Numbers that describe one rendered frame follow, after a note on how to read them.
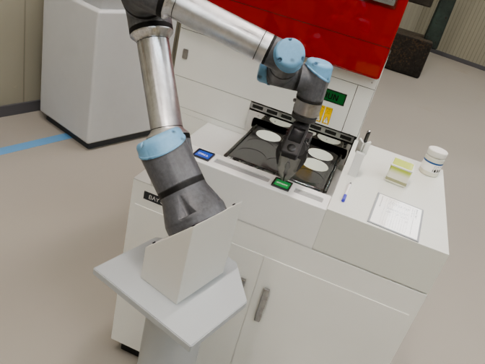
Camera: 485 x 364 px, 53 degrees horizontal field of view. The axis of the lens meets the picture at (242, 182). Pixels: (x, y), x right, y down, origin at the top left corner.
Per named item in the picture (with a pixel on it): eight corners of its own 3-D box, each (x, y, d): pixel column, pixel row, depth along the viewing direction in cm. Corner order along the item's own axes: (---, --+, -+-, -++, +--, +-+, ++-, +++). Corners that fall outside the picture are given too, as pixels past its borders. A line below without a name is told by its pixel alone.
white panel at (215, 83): (169, 105, 218) (185, 14, 199) (345, 169, 202) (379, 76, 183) (166, 107, 215) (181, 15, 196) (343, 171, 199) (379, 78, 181)
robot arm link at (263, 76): (265, 45, 124) (307, 55, 125) (260, 57, 135) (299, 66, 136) (258, 74, 124) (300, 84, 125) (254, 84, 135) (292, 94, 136)
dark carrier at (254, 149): (258, 126, 200) (258, 126, 200) (338, 155, 194) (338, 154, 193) (228, 156, 171) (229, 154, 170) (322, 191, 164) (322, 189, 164)
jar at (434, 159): (418, 165, 184) (429, 143, 180) (437, 172, 183) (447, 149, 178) (418, 172, 178) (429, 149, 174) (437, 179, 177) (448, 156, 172)
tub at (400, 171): (387, 172, 171) (394, 156, 168) (408, 181, 169) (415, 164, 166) (383, 180, 165) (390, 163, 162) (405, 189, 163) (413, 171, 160)
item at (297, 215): (162, 172, 165) (169, 136, 158) (317, 233, 154) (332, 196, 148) (149, 183, 157) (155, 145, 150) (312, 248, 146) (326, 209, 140)
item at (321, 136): (245, 128, 208) (250, 107, 203) (344, 164, 199) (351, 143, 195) (243, 130, 206) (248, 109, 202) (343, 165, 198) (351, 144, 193)
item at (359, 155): (348, 167, 168) (361, 133, 161) (359, 171, 167) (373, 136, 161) (346, 174, 162) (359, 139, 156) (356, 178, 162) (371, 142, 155)
